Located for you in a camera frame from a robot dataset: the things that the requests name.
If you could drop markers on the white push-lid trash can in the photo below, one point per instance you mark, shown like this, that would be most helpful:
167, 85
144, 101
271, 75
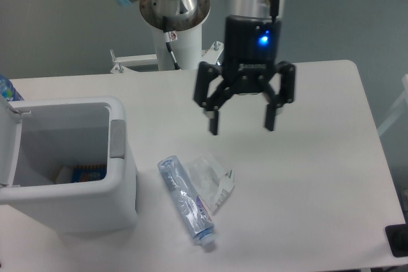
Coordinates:
42, 141

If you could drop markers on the clear crumpled plastic wrapper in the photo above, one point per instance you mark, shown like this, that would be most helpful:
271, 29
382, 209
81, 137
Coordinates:
211, 180

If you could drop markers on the white frame right edge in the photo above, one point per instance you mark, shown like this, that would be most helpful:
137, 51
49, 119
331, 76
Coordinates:
395, 111

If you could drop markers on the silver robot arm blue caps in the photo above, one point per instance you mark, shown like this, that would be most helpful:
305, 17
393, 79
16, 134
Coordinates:
181, 15

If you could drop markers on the crushed clear plastic bottle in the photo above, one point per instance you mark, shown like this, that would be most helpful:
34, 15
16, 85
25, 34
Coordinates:
187, 202

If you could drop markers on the blue-label water bottle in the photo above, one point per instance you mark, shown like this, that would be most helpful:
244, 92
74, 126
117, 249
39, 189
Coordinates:
8, 91

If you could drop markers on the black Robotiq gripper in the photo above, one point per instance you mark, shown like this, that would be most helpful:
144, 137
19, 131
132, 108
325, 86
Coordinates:
250, 50

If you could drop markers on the black device table corner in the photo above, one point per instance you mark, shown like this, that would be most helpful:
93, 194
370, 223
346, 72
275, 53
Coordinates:
397, 239

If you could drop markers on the blue packet inside bin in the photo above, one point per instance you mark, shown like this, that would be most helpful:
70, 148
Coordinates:
89, 173

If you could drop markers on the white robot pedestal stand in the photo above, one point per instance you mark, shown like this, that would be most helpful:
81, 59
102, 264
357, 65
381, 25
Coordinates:
179, 47

